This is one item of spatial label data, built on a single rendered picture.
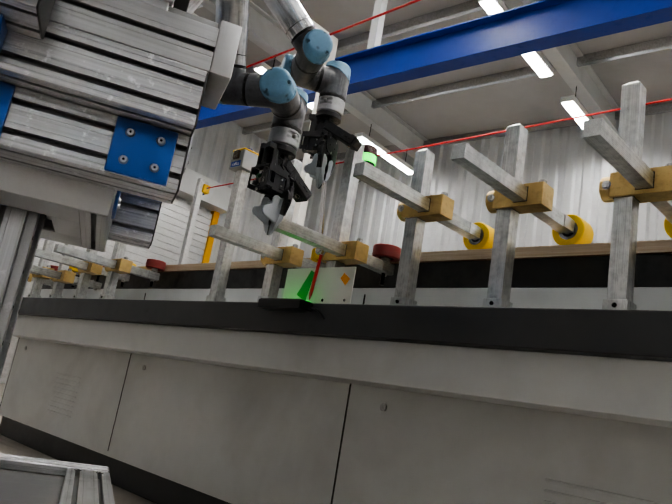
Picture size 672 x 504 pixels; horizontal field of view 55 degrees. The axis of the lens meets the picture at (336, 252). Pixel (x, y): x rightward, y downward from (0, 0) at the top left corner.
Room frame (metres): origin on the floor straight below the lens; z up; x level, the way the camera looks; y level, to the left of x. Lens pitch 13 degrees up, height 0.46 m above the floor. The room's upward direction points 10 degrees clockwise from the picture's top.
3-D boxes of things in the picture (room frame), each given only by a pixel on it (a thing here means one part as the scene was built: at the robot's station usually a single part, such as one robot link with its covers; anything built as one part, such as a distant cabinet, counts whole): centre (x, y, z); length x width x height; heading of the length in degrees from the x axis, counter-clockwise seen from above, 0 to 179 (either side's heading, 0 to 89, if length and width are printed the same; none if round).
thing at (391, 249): (1.76, -0.14, 0.85); 0.08 x 0.08 x 0.11
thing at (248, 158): (2.05, 0.35, 1.18); 0.07 x 0.07 x 0.08; 44
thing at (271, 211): (1.45, 0.16, 0.86); 0.06 x 0.03 x 0.09; 134
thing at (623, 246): (1.15, -0.53, 0.93); 0.03 x 0.03 x 0.48; 44
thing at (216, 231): (1.81, 0.17, 0.84); 0.43 x 0.03 x 0.04; 134
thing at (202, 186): (4.30, 0.99, 1.25); 0.09 x 0.08 x 1.10; 44
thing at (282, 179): (1.46, 0.18, 0.96); 0.09 x 0.08 x 0.12; 134
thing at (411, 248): (1.51, -0.18, 0.87); 0.03 x 0.03 x 0.48; 44
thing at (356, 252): (1.67, -0.02, 0.85); 0.13 x 0.06 x 0.05; 44
